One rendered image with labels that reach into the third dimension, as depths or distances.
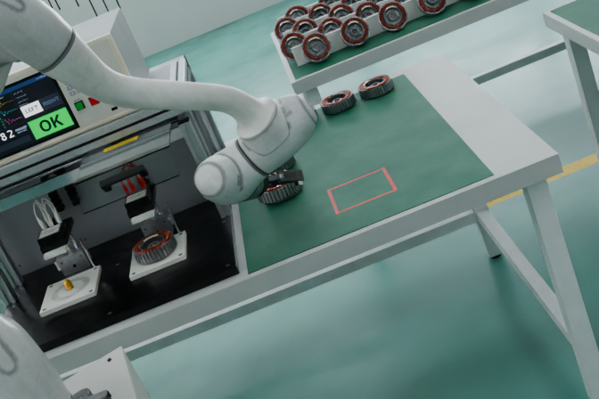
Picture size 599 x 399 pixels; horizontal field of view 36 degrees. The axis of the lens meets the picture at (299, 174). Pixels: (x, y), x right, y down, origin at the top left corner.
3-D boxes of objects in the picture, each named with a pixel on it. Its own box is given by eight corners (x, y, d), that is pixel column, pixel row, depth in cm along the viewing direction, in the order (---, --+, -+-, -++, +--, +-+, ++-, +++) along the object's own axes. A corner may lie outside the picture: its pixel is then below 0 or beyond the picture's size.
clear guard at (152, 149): (179, 175, 210) (168, 153, 208) (83, 215, 211) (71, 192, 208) (180, 132, 240) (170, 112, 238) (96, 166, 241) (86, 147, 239)
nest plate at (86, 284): (96, 295, 227) (94, 290, 226) (41, 317, 227) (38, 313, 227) (102, 268, 241) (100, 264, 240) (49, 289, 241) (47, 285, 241)
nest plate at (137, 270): (186, 258, 226) (184, 254, 226) (130, 281, 227) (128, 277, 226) (186, 233, 240) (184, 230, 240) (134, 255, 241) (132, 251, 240)
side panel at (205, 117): (237, 194, 258) (191, 93, 246) (227, 198, 258) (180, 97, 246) (232, 161, 284) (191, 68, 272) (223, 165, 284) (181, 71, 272)
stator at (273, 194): (297, 197, 220) (291, 183, 219) (254, 208, 223) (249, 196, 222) (304, 177, 230) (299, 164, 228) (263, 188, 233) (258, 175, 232)
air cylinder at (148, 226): (174, 232, 244) (165, 215, 242) (148, 242, 245) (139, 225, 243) (174, 224, 249) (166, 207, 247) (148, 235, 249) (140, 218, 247)
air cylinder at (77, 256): (90, 266, 245) (81, 248, 243) (64, 276, 245) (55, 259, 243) (92, 257, 250) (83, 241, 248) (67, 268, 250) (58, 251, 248)
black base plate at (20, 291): (239, 273, 213) (235, 265, 212) (-13, 375, 215) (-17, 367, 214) (230, 199, 257) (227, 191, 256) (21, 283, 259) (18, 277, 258)
